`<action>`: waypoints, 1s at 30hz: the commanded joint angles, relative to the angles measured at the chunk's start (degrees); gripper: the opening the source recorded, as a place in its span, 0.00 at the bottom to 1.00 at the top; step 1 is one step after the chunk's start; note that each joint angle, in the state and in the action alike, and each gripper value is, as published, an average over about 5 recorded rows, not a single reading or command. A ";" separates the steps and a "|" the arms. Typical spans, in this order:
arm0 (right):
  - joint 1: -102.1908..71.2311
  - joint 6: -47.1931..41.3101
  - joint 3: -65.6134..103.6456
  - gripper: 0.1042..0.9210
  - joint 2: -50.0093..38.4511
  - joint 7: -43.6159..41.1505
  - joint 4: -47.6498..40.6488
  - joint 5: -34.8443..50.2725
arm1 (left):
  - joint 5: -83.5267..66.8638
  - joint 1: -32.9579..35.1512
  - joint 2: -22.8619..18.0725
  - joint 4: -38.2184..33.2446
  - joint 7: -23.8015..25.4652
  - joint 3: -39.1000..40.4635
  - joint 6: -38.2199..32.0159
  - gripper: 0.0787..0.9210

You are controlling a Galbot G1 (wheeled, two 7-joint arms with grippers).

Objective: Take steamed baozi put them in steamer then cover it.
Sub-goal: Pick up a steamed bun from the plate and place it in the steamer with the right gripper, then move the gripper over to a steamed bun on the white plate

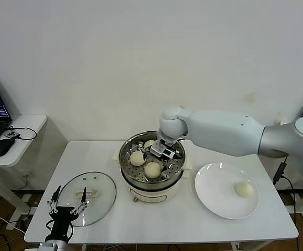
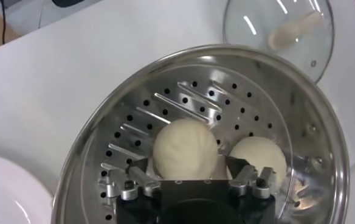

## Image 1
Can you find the white side table with mouse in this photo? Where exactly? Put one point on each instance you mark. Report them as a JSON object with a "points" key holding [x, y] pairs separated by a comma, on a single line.
{"points": [[28, 125]]}

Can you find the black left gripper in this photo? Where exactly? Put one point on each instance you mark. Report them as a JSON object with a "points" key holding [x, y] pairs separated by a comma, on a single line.
{"points": [[62, 216]]}

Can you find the perforated steel steamer basket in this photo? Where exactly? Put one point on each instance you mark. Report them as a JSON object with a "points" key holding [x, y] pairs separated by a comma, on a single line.
{"points": [[138, 173]]}

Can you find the white wall socket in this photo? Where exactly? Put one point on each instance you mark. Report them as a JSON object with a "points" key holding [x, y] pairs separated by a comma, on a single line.
{"points": [[26, 174]]}

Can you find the black computer mouse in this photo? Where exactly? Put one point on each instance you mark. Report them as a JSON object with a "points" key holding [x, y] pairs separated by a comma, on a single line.
{"points": [[1, 147]]}

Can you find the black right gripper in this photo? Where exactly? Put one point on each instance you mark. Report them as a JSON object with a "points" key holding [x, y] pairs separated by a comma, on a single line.
{"points": [[159, 143]]}

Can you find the cream electric cooker base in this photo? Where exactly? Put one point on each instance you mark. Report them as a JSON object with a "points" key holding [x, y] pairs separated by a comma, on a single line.
{"points": [[154, 196]]}

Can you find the glass pot lid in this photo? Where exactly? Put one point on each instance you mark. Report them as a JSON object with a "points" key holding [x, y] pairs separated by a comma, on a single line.
{"points": [[101, 183]]}

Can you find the white steamed baozi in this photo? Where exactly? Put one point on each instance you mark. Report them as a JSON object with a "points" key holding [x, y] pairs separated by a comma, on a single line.
{"points": [[243, 189], [136, 159], [152, 170], [148, 143]]}

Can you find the white round plate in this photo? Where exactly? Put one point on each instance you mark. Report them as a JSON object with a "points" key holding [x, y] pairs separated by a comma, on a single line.
{"points": [[214, 188]]}

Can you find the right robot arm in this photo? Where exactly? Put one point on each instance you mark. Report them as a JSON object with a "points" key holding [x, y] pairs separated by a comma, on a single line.
{"points": [[219, 130]]}

